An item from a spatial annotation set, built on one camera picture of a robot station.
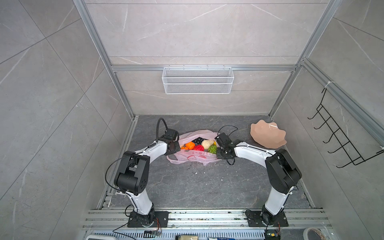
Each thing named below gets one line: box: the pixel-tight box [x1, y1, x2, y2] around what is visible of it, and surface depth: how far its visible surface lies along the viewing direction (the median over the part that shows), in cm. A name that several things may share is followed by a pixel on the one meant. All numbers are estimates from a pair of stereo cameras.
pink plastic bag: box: [167, 129, 222, 166], surface depth 93 cm
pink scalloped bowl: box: [250, 119, 287, 149], surface depth 108 cm
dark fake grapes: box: [191, 137, 209, 146], surface depth 102 cm
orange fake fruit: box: [181, 141, 196, 150], surface depth 97 cm
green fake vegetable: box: [208, 144, 218, 155], surface depth 95 cm
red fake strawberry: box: [193, 144, 204, 152], surface depth 97 cm
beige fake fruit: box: [201, 139, 214, 150], surface depth 99 cm
